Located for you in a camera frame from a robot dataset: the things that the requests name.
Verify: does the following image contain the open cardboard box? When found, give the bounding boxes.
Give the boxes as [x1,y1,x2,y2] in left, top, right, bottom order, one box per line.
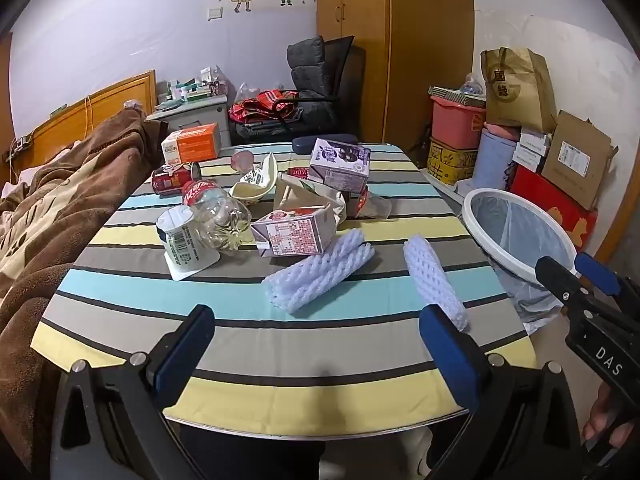
[541,110,620,212]

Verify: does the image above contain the pink round lid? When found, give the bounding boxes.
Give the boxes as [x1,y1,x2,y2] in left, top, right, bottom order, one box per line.
[484,121,523,141]

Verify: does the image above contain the grey nightstand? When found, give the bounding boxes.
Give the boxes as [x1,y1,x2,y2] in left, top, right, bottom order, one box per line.
[146,96,232,147]

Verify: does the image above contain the wooden door frame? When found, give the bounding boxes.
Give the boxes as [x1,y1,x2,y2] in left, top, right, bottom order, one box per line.
[592,150,640,263]

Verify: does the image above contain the pile of small boxes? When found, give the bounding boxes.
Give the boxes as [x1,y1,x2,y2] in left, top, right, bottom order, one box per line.
[159,66,236,106]

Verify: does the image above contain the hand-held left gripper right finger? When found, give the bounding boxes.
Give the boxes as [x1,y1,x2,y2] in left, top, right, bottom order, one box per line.
[419,304,596,480]

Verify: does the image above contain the white foam fruit net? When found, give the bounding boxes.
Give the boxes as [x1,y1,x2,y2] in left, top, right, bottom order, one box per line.
[262,228,375,317]
[404,233,469,332]

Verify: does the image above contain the light blue cylinder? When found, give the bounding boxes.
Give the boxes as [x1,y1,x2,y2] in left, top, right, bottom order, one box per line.
[472,130,518,192]

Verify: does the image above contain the brown blanket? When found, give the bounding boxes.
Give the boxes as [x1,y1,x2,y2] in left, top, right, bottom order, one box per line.
[0,108,168,461]

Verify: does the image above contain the patterned paper cup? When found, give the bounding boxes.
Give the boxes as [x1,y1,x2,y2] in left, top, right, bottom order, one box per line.
[229,152,278,206]

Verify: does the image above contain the white trash bin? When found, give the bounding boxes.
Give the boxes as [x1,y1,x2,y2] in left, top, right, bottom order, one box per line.
[462,188,581,333]

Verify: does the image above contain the red drink can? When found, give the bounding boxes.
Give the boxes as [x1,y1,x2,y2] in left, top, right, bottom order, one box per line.
[151,162,202,195]

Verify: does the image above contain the patterned flat box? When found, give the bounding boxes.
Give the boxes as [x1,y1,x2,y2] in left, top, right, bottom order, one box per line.
[428,85,487,108]

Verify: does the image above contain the wooden wardrobe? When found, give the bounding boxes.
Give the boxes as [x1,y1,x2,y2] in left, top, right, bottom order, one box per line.
[316,0,475,156]

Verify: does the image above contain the pink plastic storage bin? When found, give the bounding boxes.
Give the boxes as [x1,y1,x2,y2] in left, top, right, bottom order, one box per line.
[431,96,487,151]

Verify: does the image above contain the black glasses case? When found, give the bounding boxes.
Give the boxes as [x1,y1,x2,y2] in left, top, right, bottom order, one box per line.
[292,134,359,153]

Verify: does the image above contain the grey chair cushion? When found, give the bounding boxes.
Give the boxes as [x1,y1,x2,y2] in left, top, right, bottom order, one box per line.
[286,37,326,96]

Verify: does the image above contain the red gift box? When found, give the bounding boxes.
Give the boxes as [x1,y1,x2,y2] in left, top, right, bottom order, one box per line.
[509,165,598,261]

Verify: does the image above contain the orange and white box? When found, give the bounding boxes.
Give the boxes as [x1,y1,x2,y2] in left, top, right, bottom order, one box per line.
[161,123,222,165]

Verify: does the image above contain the black chair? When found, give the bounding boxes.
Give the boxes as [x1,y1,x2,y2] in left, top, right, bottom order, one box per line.
[235,35,368,143]

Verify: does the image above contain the small white box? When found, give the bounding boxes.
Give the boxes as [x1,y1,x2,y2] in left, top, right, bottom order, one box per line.
[519,127,553,148]
[511,155,546,175]
[515,141,551,162]

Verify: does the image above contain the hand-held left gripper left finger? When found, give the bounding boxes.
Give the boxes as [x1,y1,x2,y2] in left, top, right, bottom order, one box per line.
[50,304,217,480]

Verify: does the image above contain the pink milk carton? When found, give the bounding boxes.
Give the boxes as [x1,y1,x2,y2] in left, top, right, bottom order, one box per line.
[251,204,337,259]

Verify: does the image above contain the wooden bed headboard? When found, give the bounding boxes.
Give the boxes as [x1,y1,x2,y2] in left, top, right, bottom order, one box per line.
[0,71,157,171]

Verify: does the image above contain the clear plastic bottle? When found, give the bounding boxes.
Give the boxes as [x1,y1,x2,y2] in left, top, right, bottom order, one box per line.
[182,179,253,252]

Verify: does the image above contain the purple drink carton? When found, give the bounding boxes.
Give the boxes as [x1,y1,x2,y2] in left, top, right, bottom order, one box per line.
[308,138,371,195]

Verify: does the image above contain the beige torn carton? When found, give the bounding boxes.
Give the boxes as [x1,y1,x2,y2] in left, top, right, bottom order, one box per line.
[272,174,348,223]

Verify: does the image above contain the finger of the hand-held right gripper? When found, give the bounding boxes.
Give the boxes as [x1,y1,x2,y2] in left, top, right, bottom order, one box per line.
[574,252,640,311]
[535,256,593,321]

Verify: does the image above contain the person's right hand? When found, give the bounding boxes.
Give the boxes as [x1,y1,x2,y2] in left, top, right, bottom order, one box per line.
[581,385,633,448]

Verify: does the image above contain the yellow patterned box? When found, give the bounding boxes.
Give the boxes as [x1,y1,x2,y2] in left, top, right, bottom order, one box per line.
[426,136,480,184]

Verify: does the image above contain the clear bin liner bag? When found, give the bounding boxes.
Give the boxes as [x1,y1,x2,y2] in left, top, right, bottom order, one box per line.
[470,195,576,336]

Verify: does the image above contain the brown paper bag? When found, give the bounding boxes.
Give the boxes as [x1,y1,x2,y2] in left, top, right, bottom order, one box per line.
[481,47,558,133]

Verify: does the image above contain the red shopping bags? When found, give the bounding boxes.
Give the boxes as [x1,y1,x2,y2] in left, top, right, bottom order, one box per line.
[229,89,301,125]

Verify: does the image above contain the white yogurt cup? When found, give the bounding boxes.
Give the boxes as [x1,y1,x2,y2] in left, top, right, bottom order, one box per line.
[156,205,221,281]

